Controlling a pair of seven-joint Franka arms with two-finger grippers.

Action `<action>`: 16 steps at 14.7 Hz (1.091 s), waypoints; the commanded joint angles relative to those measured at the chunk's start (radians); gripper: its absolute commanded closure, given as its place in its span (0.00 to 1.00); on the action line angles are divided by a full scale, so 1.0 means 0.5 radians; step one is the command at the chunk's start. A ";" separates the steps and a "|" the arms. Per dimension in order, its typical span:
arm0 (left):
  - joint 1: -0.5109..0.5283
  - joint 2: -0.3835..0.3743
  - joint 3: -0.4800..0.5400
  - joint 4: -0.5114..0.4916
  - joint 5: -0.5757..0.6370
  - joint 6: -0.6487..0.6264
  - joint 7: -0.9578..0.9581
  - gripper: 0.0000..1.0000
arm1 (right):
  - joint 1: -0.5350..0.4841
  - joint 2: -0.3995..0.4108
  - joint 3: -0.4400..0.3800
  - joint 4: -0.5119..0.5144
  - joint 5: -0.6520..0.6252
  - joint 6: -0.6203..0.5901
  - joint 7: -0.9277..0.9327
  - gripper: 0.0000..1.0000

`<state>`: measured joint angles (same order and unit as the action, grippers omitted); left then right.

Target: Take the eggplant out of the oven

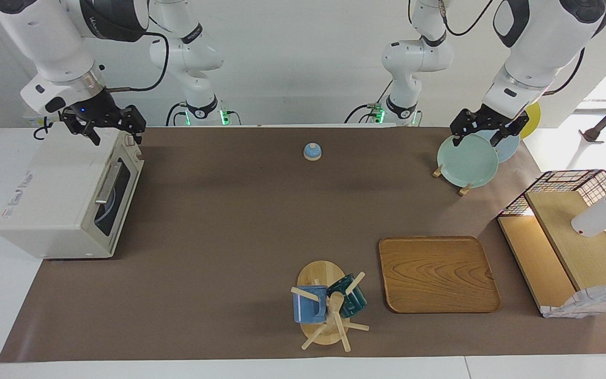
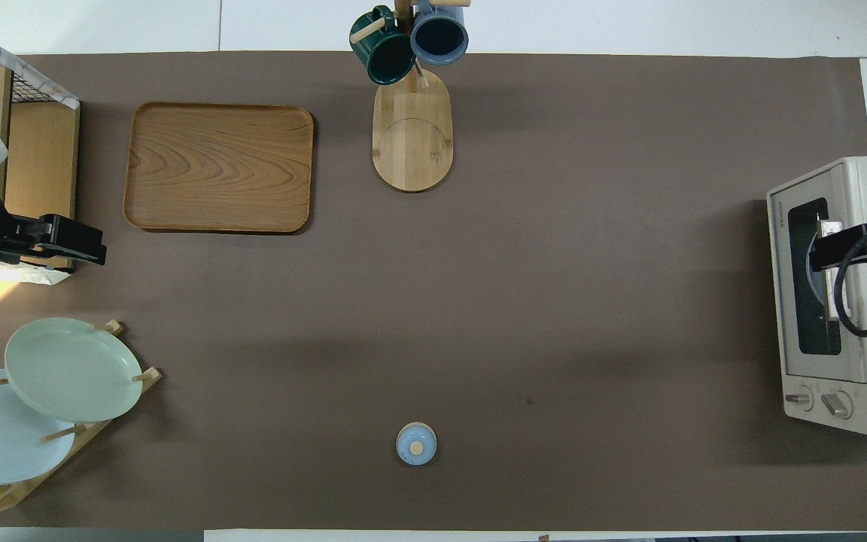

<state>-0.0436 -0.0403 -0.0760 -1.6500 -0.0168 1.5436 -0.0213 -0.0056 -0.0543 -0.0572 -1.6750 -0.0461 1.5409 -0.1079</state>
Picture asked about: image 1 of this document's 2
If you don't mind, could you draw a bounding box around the mint green plate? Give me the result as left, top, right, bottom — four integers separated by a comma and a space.
437, 134, 499, 188

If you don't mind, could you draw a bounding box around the checked white cloth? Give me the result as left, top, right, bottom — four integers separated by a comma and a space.
541, 283, 606, 318

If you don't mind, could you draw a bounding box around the pale blue racked plate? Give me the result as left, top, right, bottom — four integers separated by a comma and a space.
474, 129, 520, 164

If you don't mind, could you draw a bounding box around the glass oven door with handle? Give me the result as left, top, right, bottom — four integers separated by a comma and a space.
94, 150, 145, 238

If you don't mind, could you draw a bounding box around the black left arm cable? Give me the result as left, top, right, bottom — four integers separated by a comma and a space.
437, 0, 586, 96

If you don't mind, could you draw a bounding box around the wooden plate rack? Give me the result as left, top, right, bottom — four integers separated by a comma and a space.
432, 164, 473, 196

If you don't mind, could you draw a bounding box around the wire basket with wooden shelves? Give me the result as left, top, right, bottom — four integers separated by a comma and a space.
497, 169, 606, 318

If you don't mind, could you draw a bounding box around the white bottle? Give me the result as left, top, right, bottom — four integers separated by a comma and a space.
571, 180, 606, 237

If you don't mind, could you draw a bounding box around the wooden serving tray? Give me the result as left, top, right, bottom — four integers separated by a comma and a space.
378, 236, 502, 314

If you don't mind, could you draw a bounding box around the wooden mug tree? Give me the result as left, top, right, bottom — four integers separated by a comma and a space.
290, 260, 370, 352

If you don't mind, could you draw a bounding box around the brown table mat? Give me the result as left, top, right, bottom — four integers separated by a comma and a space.
0, 126, 606, 363

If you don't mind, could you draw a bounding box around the cream toaster oven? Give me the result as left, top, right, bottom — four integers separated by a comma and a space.
0, 122, 145, 260

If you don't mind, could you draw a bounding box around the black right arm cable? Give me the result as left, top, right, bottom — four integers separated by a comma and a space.
106, 32, 170, 93

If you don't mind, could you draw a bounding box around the coiled black cable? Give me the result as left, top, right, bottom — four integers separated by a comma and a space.
33, 117, 67, 140

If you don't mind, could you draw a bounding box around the blue mug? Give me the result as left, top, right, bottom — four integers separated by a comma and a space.
293, 285, 329, 324

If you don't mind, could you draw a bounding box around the dark green mug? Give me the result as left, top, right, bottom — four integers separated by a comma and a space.
327, 274, 368, 318

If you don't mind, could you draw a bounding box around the yellow plate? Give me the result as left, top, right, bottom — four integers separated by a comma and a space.
521, 102, 541, 139

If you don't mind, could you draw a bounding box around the black base cable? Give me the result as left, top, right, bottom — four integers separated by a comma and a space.
344, 79, 393, 124
165, 102, 188, 127

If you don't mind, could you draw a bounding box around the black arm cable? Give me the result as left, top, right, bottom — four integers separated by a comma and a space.
437, 0, 586, 96
106, 32, 170, 93

